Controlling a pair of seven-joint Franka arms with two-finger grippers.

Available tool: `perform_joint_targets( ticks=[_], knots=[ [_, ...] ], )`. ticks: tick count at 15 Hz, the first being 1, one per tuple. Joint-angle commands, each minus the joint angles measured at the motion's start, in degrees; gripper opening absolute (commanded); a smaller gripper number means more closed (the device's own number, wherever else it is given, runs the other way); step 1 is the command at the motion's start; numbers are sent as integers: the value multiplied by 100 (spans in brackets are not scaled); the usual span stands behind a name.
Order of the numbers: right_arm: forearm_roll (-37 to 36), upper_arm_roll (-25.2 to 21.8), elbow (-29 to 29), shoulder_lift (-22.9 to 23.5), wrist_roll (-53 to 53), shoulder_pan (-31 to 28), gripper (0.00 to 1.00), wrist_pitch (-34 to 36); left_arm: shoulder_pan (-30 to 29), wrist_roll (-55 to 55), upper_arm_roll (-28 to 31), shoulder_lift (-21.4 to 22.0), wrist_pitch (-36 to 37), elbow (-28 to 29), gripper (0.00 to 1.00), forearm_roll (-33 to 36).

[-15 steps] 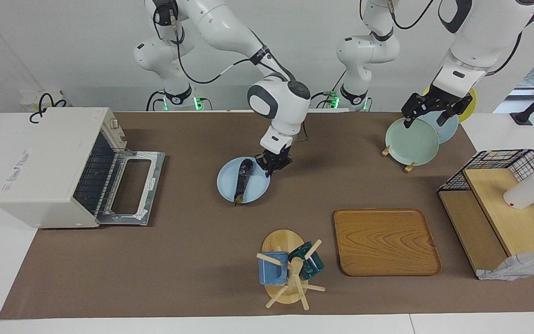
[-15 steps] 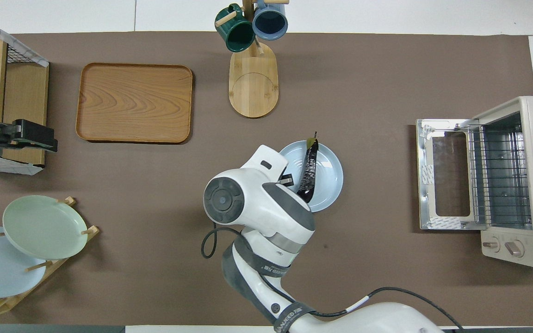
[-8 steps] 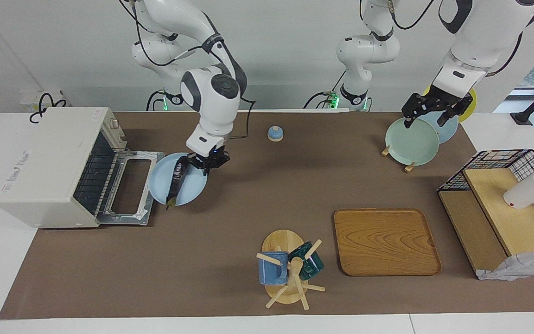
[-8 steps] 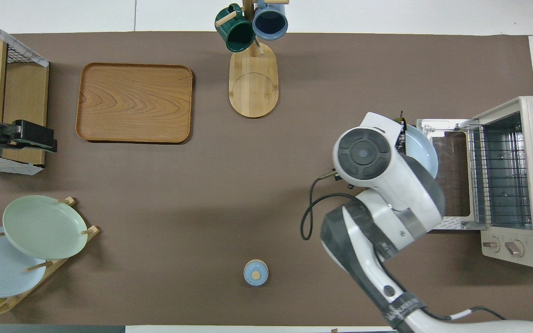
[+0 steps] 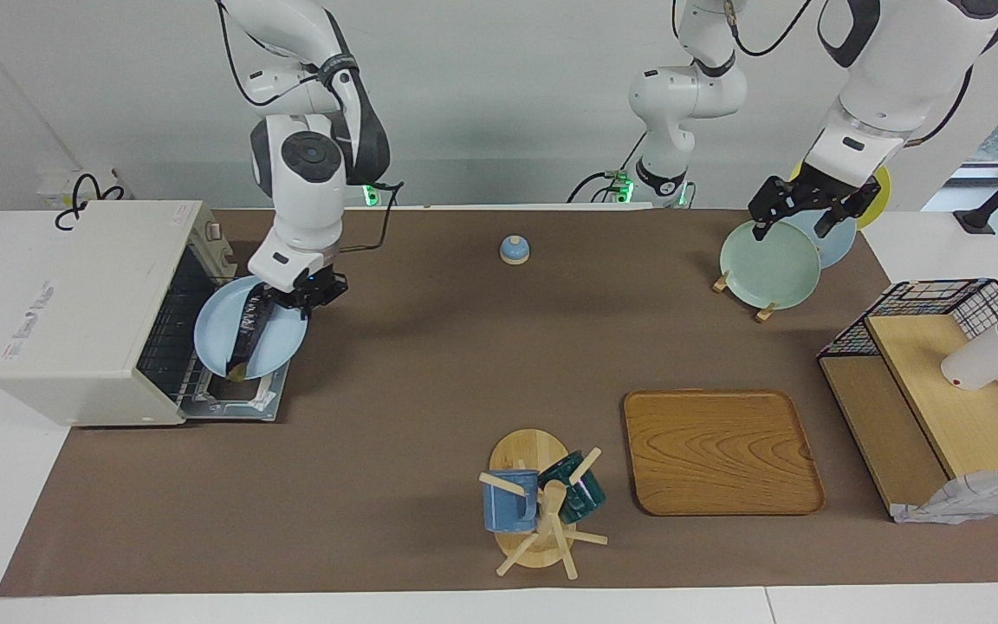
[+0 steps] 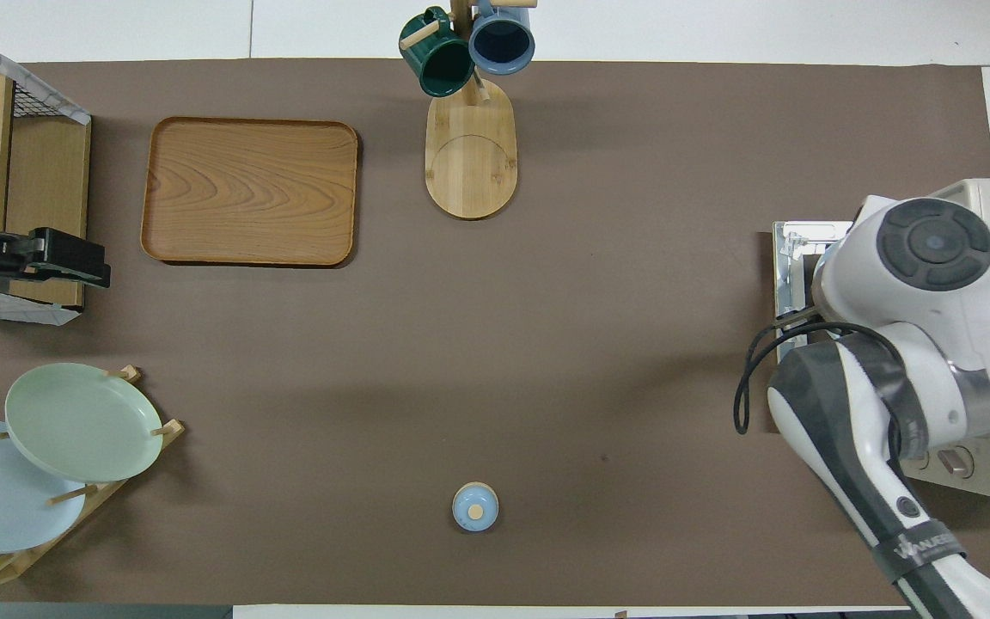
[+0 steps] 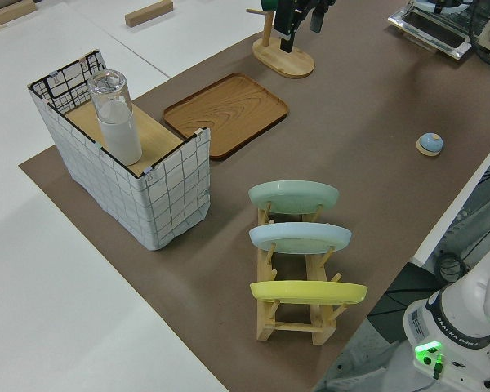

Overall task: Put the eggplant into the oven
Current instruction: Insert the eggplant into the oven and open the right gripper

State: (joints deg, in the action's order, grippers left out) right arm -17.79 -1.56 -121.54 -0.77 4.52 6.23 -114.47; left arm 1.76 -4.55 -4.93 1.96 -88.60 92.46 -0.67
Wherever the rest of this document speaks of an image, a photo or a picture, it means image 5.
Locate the dark purple eggplant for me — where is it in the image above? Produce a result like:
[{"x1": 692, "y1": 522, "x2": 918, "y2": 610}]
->
[{"x1": 226, "y1": 290, "x2": 275, "y2": 382}]

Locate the light blue round plate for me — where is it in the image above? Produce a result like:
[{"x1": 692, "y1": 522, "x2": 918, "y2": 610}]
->
[{"x1": 194, "y1": 276, "x2": 309, "y2": 380}]

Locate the oven door with glass window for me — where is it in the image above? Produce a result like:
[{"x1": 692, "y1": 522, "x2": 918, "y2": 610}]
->
[{"x1": 177, "y1": 360, "x2": 292, "y2": 423}]

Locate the white toaster oven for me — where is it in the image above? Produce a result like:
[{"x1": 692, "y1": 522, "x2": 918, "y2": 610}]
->
[{"x1": 0, "y1": 201, "x2": 236, "y2": 427}]

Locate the pale grey-blue plate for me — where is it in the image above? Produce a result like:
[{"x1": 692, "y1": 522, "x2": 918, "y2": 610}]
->
[{"x1": 781, "y1": 208, "x2": 858, "y2": 270}]

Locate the pale green plate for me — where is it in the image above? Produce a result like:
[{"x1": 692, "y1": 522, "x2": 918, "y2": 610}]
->
[{"x1": 719, "y1": 218, "x2": 822, "y2": 310}]

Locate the yellow plate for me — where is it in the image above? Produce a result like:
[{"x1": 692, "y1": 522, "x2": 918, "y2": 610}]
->
[{"x1": 789, "y1": 159, "x2": 891, "y2": 231}]

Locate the wooden plate rack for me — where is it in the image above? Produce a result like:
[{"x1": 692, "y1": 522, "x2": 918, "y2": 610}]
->
[{"x1": 712, "y1": 270, "x2": 777, "y2": 323}]

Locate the brown table mat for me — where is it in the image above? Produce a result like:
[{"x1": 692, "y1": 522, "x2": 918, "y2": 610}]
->
[{"x1": 0, "y1": 208, "x2": 998, "y2": 597}]

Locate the white cup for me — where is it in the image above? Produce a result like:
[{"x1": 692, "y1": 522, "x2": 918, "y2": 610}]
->
[{"x1": 941, "y1": 321, "x2": 998, "y2": 391}]

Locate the wooden serving tray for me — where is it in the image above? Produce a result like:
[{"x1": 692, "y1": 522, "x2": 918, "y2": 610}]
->
[{"x1": 623, "y1": 389, "x2": 826, "y2": 517}]

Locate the wooden stepped shelf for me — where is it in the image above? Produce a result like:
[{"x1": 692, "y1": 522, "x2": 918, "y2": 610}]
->
[{"x1": 818, "y1": 314, "x2": 998, "y2": 521}]

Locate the wooden mug tree stand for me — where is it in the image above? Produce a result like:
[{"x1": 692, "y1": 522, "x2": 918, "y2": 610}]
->
[{"x1": 479, "y1": 428, "x2": 609, "y2": 580}]

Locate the blue ceramic mug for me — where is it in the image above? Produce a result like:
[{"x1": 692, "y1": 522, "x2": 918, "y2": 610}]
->
[{"x1": 483, "y1": 469, "x2": 541, "y2": 533}]

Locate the grey white patterned cloth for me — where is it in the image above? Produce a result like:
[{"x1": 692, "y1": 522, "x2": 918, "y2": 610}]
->
[{"x1": 891, "y1": 465, "x2": 998, "y2": 525}]

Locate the dark green ceramic mug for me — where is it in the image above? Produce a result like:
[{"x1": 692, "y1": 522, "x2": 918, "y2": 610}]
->
[{"x1": 539, "y1": 451, "x2": 606, "y2": 523}]

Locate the black left base cable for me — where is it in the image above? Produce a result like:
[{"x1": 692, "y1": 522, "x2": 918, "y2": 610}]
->
[{"x1": 567, "y1": 130, "x2": 649, "y2": 205}]

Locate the black looped cable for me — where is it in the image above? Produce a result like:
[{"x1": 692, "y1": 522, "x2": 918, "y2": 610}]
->
[{"x1": 55, "y1": 173, "x2": 132, "y2": 231}]

